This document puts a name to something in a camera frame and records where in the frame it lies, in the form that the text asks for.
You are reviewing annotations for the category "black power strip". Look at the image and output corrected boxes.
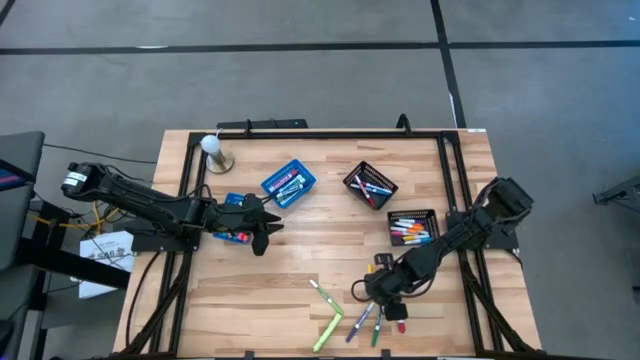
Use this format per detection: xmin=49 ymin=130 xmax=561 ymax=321
xmin=216 ymin=118 xmax=310 ymax=131

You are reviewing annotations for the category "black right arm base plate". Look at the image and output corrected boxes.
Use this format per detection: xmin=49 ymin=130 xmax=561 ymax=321
xmin=446 ymin=209 xmax=521 ymax=252

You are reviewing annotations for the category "green cap Expo marker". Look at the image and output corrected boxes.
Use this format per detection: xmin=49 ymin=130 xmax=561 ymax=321
xmin=308 ymin=278 xmax=346 ymax=317

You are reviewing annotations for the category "white paper sheet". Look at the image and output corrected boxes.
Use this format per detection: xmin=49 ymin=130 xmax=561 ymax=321
xmin=78 ymin=229 xmax=136 ymax=300

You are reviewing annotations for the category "thin dark green marker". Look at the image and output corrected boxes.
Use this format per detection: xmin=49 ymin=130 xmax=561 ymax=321
xmin=370 ymin=310 xmax=385 ymax=349

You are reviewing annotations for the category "light green Sharpie highlighter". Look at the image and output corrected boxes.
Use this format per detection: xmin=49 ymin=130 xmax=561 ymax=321
xmin=311 ymin=313 xmax=345 ymax=354

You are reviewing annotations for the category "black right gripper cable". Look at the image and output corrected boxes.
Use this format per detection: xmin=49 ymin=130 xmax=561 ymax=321
xmin=351 ymin=278 xmax=381 ymax=304

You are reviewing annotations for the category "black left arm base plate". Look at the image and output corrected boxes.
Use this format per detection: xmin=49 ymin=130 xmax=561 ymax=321
xmin=124 ymin=219 xmax=202 ymax=254

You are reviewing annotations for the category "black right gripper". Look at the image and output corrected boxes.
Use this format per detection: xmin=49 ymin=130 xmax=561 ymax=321
xmin=363 ymin=267 xmax=409 ymax=324

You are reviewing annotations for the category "yellow cable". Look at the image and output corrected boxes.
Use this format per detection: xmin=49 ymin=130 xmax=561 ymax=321
xmin=27 ymin=199 xmax=124 ymax=232

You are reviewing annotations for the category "thick teal Expo marker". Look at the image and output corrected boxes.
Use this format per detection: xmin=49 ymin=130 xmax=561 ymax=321
xmin=274 ymin=174 xmax=307 ymax=200

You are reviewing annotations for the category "black floor cable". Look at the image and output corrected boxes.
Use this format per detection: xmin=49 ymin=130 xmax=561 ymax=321
xmin=42 ymin=143 xmax=159 ymax=165

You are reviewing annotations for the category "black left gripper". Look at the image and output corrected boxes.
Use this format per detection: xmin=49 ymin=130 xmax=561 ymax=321
xmin=204 ymin=202 xmax=285 ymax=257

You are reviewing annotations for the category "white bulb brass lamp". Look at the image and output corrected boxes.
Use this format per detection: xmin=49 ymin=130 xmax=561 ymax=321
xmin=199 ymin=132 xmax=236 ymax=176

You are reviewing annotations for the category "black plastic mesh basket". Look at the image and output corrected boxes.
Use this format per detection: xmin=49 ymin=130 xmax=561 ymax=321
xmin=387 ymin=208 xmax=441 ymax=248
xmin=342 ymin=160 xmax=400 ymax=211

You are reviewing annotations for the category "red Expo marker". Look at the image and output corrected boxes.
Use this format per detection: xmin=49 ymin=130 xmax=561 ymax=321
xmin=268 ymin=168 xmax=300 ymax=194

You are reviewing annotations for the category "dark red marker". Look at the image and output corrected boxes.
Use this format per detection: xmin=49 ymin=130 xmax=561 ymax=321
xmin=353 ymin=174 xmax=376 ymax=207

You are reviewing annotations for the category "black table frame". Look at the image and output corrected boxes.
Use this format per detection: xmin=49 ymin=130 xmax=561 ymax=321
xmin=119 ymin=129 xmax=544 ymax=360

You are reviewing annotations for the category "grey side desk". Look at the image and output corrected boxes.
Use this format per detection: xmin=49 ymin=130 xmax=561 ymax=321
xmin=0 ymin=130 xmax=47 ymax=360

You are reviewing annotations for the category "blue plastic mesh basket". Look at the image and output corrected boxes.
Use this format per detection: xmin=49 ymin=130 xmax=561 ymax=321
xmin=212 ymin=191 xmax=254 ymax=246
xmin=260 ymin=158 xmax=318 ymax=210

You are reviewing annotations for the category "green label Expo marker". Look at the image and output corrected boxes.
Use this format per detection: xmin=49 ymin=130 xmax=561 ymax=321
xmin=278 ymin=184 xmax=307 ymax=206

